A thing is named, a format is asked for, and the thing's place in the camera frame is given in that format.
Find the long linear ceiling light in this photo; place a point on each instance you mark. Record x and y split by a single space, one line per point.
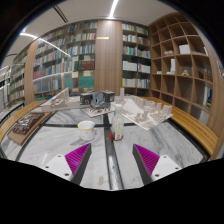
113 8
43 41

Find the wooden cubby shelf unit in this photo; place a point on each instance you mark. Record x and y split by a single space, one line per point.
180 73

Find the white cup yellow rim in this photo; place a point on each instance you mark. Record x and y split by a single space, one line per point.
86 131

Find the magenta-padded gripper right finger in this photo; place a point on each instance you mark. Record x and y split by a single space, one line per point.
165 165

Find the gold wall sign plate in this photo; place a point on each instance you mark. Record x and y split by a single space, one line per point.
102 38

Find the dark model on wooden board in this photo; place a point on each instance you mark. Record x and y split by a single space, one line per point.
28 125

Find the distant book shelf unit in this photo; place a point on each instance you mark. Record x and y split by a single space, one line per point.
16 81

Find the flat round red coaster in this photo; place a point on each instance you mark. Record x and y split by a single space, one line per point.
111 137

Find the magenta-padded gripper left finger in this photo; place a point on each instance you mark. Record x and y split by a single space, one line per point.
57 165

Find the narrow book-filled shelf unit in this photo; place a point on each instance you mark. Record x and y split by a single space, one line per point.
135 60

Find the wide book-filled shelf unit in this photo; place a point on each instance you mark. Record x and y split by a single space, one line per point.
66 60

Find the dark grey house model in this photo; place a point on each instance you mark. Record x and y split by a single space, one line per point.
100 100

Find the white architectural building model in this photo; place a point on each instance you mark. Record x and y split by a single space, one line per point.
61 103

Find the white city block model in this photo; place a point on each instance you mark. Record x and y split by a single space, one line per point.
146 113

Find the clear plastic bottle white cap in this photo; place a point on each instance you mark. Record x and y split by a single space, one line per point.
117 125

